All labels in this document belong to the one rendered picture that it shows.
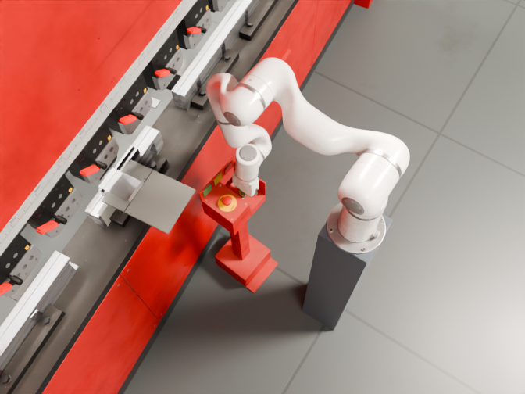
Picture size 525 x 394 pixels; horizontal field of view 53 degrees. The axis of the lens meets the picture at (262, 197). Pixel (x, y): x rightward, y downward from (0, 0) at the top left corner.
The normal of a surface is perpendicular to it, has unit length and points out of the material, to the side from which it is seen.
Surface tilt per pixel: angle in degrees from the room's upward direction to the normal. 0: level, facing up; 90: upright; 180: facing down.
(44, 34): 90
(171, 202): 0
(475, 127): 0
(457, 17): 0
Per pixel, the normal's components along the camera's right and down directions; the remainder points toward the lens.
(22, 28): 0.89, 0.40
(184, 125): -0.01, -0.44
